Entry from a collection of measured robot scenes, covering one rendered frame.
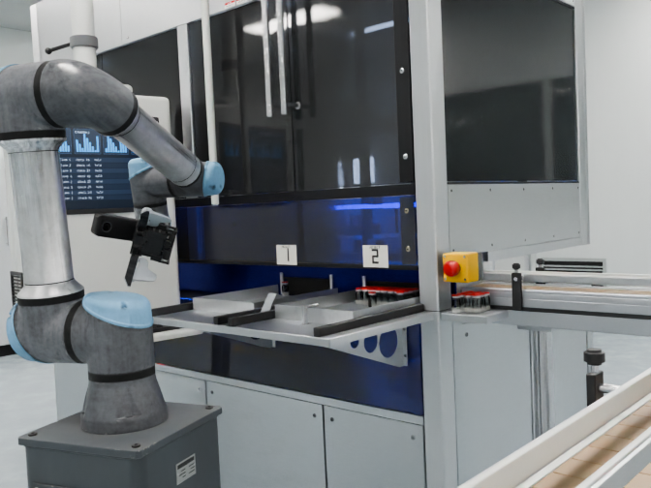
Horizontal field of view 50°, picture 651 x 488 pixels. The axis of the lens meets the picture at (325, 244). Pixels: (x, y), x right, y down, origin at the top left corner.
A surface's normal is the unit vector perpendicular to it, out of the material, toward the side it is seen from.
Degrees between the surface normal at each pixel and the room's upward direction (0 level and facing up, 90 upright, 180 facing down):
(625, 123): 90
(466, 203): 90
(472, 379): 90
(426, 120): 90
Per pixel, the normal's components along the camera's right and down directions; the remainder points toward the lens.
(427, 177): -0.67, 0.07
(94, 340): -0.31, 0.07
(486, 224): 0.74, 0.00
